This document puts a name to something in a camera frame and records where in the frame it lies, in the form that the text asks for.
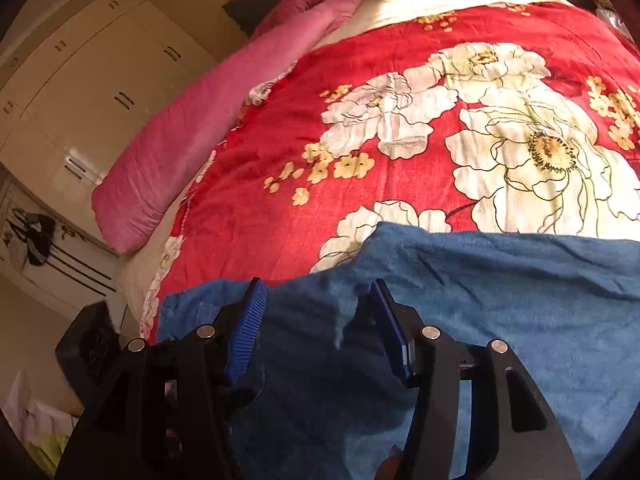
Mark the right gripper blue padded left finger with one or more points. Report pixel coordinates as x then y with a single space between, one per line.
244 319

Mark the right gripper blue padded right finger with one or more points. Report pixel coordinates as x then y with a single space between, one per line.
396 325

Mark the blue denim lace-trimmed pants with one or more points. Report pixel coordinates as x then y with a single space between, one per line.
527 365

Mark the cream bed sheet mattress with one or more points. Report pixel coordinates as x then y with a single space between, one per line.
138 278

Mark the white door with hangings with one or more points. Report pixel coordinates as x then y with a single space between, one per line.
52 262

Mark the pink rolled blanket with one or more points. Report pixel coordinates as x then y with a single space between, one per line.
166 154

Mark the red floral quilt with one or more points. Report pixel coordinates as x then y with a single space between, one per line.
506 118

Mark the cream wardrobe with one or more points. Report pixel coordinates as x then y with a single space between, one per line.
80 97

